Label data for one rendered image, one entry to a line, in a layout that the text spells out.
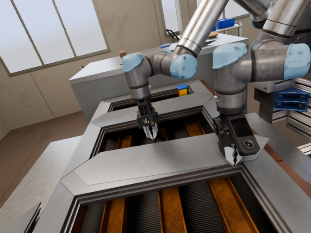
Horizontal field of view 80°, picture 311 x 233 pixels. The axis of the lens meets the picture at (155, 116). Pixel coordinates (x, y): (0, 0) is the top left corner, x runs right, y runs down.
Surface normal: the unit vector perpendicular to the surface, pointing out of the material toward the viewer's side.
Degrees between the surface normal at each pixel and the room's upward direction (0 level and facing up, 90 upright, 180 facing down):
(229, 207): 0
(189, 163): 0
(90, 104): 90
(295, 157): 0
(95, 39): 90
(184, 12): 90
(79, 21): 90
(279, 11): 73
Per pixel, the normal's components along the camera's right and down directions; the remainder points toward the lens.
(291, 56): -0.33, -0.08
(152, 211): -0.21, -0.86
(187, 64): 0.47, 0.33
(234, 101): -0.02, 0.47
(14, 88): 0.20, 0.43
